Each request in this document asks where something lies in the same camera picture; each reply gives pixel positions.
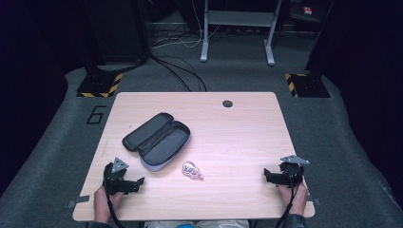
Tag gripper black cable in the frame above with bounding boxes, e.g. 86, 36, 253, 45
106, 192, 127, 228
275, 183, 301, 228

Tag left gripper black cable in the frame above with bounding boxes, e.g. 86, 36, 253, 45
106, 192, 127, 228

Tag person's right hand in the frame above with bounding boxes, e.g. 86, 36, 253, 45
277, 181, 309, 217

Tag black box red label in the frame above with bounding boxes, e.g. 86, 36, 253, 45
288, 0, 329, 24

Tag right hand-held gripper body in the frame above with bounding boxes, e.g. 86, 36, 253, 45
278, 154, 310, 188

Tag open black pencil case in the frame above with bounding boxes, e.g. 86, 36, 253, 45
122, 111, 192, 173

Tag white metal table frame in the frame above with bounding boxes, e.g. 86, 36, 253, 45
200, 0, 283, 67

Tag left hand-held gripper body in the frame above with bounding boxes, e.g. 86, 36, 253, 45
103, 157, 131, 196

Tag person's left hand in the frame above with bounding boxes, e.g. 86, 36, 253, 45
93, 184, 125, 224

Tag black stand base striped edge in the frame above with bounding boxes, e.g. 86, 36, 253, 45
76, 72, 124, 99
283, 72, 331, 99

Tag black stand column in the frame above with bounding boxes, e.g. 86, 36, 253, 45
304, 0, 337, 77
79, 0, 107, 77

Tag white floor cables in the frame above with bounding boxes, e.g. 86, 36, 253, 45
151, 0, 222, 50

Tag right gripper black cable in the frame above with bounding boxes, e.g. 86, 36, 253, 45
275, 183, 301, 228

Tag black floor cables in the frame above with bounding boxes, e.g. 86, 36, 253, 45
149, 54, 208, 93

